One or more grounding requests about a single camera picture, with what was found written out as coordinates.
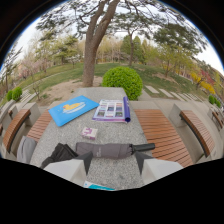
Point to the purple booklet with picture grid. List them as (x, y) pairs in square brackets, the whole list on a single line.
[(112, 110)]

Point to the wooden slat bench seat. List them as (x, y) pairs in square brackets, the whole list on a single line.
[(39, 125), (163, 133)]

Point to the small white purple box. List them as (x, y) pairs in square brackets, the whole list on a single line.
[(89, 132)]

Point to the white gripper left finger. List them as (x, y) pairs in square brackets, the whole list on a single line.
[(70, 169)]

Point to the small green shrub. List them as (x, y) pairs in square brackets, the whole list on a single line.
[(211, 99), (16, 93), (9, 95)]

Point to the round green shrub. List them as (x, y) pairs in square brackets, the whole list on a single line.
[(122, 81)]

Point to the black cloth bag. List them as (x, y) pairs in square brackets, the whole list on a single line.
[(60, 154)]

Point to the large tree trunk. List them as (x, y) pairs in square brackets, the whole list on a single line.
[(90, 56)]

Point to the teal paper card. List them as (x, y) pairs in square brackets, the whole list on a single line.
[(96, 186)]

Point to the blue folder with duck illustration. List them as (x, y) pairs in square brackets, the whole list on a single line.
[(71, 109)]

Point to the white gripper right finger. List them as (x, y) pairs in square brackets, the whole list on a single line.
[(156, 169)]

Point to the grey garment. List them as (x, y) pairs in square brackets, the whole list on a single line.
[(26, 149)]

